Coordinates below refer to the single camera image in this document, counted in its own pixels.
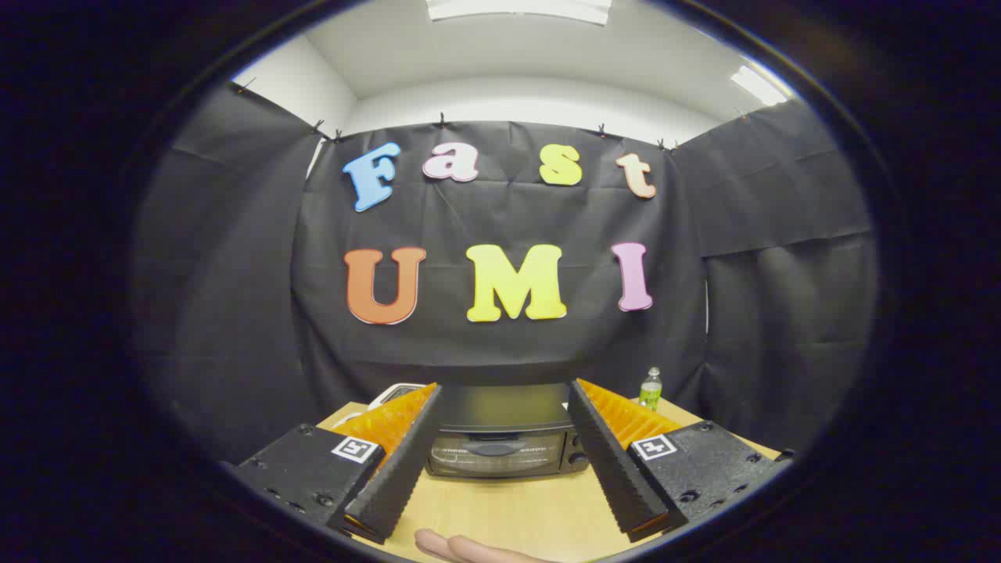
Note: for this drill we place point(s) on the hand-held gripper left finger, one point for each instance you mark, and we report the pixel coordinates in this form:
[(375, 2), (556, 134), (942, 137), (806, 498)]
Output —
[(403, 469)]

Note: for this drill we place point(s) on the green label drink bottle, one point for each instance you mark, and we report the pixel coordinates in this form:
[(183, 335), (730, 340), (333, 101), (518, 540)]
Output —
[(650, 391)]

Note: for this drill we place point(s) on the black toaster oven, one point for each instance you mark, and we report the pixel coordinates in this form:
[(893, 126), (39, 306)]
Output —
[(500, 453)]

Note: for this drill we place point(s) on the white pop-up toaster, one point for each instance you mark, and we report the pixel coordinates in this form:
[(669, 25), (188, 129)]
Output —
[(387, 393)]

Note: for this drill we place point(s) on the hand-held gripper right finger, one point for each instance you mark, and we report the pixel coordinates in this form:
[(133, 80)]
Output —
[(614, 469)]

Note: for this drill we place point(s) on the small ceiling light panel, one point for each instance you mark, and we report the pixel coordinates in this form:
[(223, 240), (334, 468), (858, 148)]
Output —
[(758, 86)]

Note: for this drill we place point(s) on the long ceiling light panel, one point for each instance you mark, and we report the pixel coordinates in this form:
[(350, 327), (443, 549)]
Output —
[(516, 9)]

